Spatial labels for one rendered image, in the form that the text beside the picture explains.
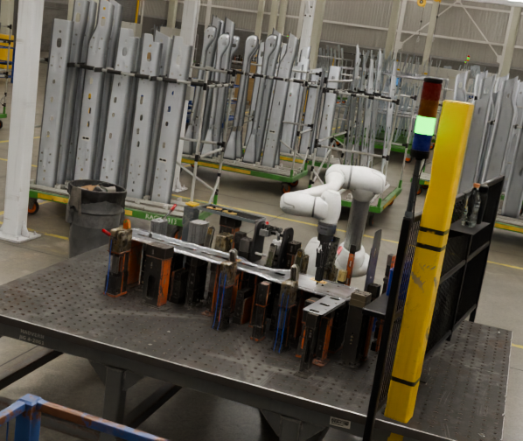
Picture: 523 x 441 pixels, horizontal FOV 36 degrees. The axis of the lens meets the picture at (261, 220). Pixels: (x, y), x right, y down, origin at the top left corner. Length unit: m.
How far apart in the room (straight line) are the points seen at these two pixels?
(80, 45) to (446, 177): 6.19
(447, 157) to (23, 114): 5.11
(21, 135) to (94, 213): 1.22
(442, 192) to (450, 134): 0.22
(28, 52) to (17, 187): 1.23
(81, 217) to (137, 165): 1.82
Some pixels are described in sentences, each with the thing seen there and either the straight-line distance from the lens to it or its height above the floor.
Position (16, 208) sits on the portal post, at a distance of 7.75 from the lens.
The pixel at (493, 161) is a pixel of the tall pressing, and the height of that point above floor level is 1.00.
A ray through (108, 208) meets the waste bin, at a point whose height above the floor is 0.58.
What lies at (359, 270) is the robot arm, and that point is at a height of 0.90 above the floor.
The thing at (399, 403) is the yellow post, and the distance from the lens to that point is 3.39.
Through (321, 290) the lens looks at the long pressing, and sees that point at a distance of 3.86.
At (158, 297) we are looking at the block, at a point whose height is 0.77.
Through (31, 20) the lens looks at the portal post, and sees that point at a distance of 7.52.
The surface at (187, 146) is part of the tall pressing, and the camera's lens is 11.92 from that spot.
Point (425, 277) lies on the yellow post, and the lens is 3.21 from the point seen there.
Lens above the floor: 2.13
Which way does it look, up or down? 13 degrees down
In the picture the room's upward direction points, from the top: 8 degrees clockwise
